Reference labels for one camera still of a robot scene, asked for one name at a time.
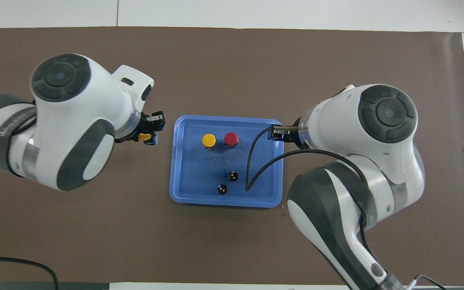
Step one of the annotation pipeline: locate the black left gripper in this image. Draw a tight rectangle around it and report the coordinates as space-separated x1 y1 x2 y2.
115 111 165 146

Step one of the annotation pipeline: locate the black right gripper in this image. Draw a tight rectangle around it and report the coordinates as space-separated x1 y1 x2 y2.
270 118 303 149

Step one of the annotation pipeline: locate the blue plastic tray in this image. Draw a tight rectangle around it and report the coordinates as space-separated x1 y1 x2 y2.
169 115 284 208

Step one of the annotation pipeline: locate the brown table mat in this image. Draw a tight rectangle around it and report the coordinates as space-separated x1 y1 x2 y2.
0 26 464 285

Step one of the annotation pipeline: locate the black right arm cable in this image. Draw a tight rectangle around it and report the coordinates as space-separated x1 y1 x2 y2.
245 126 371 250

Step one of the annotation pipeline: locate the black loose cable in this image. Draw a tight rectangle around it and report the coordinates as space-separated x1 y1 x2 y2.
0 254 60 290

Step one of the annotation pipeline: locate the grey thin cable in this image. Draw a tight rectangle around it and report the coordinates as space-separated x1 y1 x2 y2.
404 274 448 290

